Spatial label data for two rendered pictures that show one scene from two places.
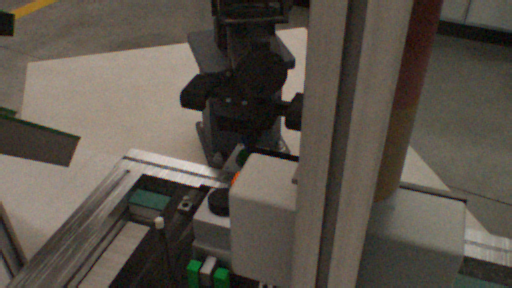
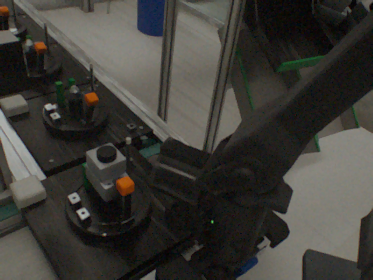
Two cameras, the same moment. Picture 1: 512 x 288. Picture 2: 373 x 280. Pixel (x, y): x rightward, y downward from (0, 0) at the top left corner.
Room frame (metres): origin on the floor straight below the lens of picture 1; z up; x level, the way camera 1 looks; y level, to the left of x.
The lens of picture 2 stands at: (0.61, -0.26, 1.45)
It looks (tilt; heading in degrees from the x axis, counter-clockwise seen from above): 39 degrees down; 117
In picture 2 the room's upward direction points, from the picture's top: 8 degrees clockwise
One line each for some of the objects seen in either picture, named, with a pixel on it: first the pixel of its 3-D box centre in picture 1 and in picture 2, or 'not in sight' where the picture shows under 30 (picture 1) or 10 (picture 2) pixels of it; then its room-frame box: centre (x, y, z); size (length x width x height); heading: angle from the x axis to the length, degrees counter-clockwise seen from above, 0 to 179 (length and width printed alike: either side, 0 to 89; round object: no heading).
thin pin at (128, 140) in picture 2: (164, 248); (128, 157); (0.33, 0.09, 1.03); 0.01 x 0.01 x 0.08; 70
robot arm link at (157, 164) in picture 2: (257, 25); (210, 167); (0.51, 0.00, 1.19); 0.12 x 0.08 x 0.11; 7
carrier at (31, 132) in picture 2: not in sight; (75, 101); (0.12, 0.18, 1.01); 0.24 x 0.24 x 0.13; 70
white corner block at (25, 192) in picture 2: not in sight; (28, 194); (0.21, -0.03, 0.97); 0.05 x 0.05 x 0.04; 70
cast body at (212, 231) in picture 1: (220, 230); (104, 164); (0.33, 0.04, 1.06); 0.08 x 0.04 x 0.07; 161
